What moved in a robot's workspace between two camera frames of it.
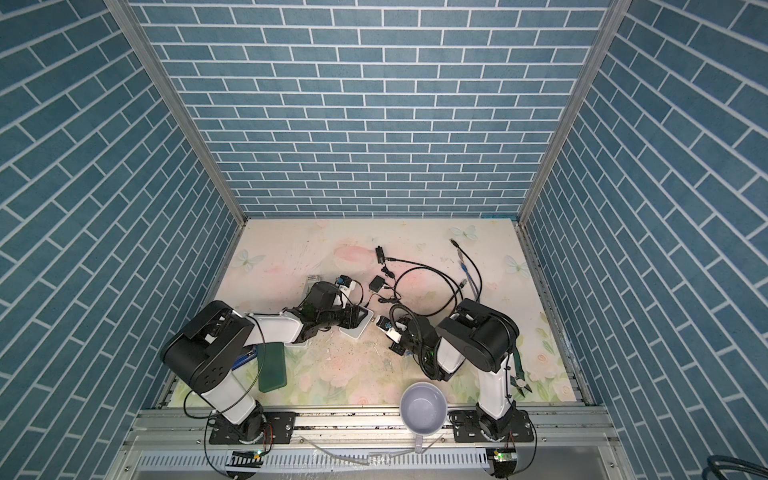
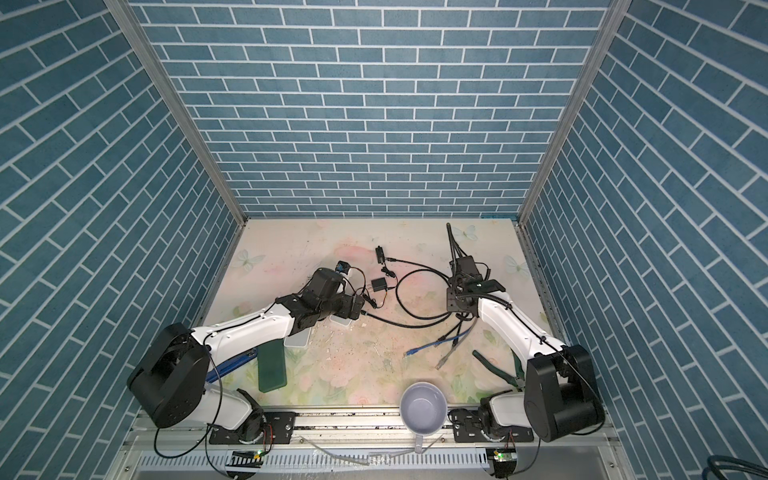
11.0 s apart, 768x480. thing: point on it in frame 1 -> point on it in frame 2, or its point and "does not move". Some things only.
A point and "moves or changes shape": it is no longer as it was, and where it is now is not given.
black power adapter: x=380 y=255 does not move
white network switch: x=355 y=332 moves or changes shape
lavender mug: x=423 y=410 does not move
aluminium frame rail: x=175 y=444 does not move
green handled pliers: x=519 y=382 does not move
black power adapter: x=377 y=283 does not move
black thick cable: x=431 y=268 moves or changes shape
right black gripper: x=395 y=348 -> x=451 y=302
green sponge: x=272 y=373 does not move
